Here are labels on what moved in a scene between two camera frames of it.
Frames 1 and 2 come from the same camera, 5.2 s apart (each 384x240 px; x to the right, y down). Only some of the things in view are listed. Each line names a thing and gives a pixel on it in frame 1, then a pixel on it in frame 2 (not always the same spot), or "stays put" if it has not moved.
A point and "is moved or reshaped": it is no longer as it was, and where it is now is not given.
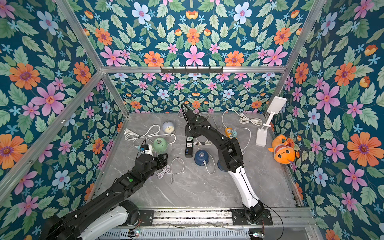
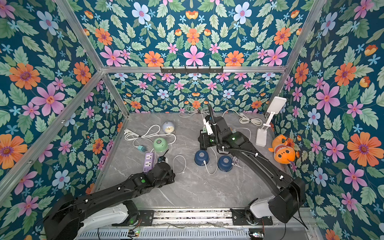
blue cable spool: [222, 165] stays put
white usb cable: [177, 167] to [235, 159]
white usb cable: [208, 142] is moved or reshaped
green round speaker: [160, 145] stays put
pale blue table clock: [168, 127] stays put
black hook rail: [192, 70] stays put
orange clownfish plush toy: [283, 153] stays put
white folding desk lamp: [275, 105] stays put
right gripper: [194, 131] to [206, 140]
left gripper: [160, 158] to [171, 174]
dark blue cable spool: [200, 156] stays put
